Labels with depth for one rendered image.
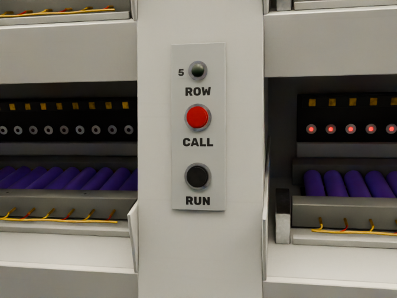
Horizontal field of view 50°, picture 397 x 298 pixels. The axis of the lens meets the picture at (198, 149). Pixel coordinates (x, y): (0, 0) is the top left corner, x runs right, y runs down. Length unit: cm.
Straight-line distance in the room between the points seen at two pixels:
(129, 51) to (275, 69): 11
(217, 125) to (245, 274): 11
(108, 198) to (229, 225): 14
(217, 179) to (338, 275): 11
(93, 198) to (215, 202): 14
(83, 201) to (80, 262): 8
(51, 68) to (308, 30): 20
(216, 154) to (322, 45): 11
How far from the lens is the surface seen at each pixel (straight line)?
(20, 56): 38
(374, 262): 36
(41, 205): 44
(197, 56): 32
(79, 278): 36
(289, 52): 32
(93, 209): 42
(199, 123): 31
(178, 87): 32
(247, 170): 31
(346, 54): 33
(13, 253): 40
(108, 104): 51
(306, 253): 36
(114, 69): 35
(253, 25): 32
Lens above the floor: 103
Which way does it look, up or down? 1 degrees down
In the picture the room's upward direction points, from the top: straight up
